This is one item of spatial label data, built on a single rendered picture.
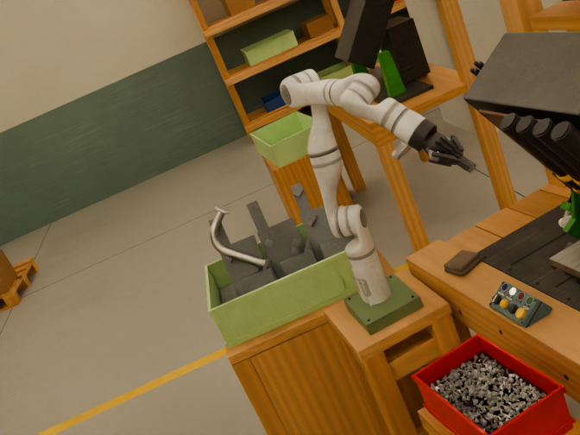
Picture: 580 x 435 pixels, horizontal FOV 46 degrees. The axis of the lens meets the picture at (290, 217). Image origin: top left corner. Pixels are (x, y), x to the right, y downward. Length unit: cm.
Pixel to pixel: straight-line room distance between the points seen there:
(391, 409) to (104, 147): 695
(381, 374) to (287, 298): 50
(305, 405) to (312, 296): 42
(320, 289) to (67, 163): 665
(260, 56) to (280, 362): 592
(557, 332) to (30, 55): 756
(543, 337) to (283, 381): 107
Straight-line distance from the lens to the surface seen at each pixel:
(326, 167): 199
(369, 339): 212
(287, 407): 262
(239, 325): 248
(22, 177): 898
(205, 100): 864
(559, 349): 178
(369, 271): 212
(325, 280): 245
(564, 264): 165
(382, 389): 218
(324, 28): 824
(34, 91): 874
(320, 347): 252
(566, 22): 200
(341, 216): 204
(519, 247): 222
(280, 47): 812
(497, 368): 180
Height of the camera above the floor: 199
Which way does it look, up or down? 21 degrees down
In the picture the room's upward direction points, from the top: 24 degrees counter-clockwise
